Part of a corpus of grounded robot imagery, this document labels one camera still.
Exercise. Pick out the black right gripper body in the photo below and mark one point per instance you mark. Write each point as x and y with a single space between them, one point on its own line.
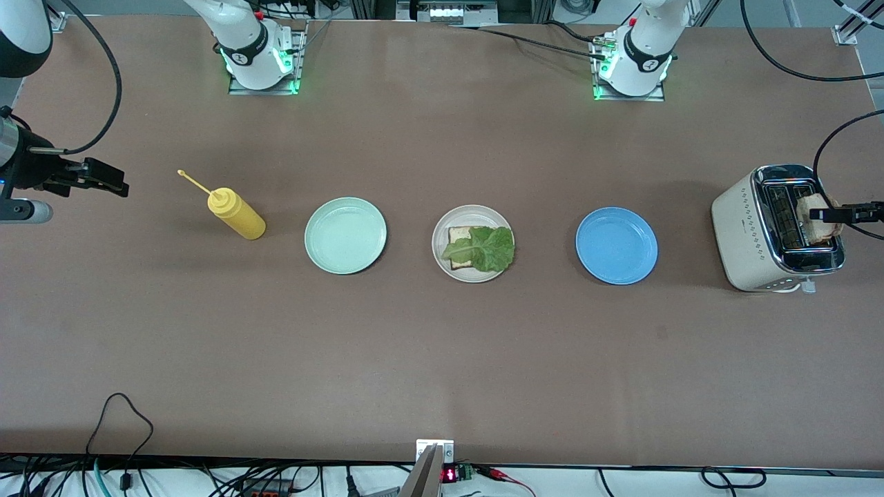
31 168

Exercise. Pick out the toasted bread slice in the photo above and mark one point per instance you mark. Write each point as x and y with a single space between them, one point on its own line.
457 235
818 231

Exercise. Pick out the yellow squeeze bottle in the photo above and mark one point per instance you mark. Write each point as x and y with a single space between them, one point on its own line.
238 217

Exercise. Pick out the green lettuce leaf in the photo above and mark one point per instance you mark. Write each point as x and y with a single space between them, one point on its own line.
487 247

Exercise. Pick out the blue plate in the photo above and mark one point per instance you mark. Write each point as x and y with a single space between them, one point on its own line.
617 246

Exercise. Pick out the green plate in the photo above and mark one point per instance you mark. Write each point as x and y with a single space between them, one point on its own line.
345 236

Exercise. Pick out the beige plate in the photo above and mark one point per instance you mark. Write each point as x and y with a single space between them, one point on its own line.
456 275

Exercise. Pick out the beige toaster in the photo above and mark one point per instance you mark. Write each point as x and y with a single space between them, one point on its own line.
742 235

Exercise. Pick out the grey device with white lights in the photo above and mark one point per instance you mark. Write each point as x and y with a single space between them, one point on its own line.
445 12

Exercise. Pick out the red digit display module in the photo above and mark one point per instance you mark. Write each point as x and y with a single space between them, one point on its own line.
450 475

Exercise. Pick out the aluminium frame corner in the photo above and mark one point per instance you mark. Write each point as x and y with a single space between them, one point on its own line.
58 24
846 34

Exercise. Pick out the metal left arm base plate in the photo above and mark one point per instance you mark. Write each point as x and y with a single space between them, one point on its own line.
656 98

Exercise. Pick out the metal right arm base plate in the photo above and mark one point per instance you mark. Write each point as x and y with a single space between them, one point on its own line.
302 62

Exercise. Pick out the aluminium camera mount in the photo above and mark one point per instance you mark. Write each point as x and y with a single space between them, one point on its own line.
425 476

